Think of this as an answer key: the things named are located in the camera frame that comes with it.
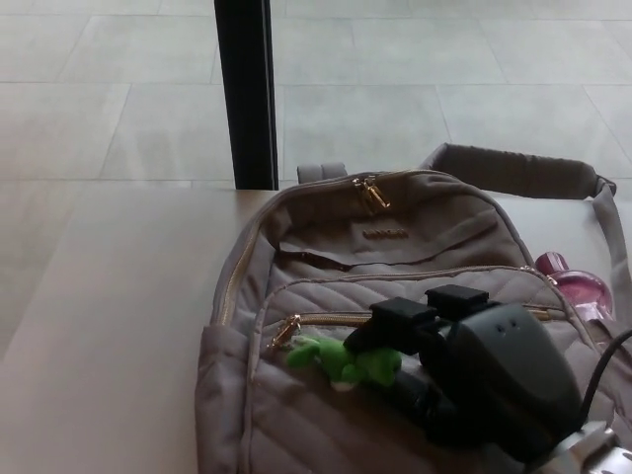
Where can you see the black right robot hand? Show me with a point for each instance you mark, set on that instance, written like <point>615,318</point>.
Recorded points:
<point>508,380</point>

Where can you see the grey quilted backpack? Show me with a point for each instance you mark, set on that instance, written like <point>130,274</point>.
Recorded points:
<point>316,429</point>

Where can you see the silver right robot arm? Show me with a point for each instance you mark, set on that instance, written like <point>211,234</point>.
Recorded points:
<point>592,451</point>

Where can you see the purple transparent bottle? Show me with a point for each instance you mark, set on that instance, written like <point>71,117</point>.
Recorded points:
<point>577,289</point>

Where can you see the black window frame post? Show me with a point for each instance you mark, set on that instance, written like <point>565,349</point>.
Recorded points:
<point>249,99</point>

